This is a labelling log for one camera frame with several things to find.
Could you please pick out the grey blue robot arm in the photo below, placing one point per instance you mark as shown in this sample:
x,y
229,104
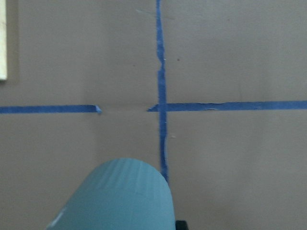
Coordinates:
x,y
122,194

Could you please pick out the bamboo cutting board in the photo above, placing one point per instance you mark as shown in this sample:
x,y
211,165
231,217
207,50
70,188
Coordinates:
x,y
3,41

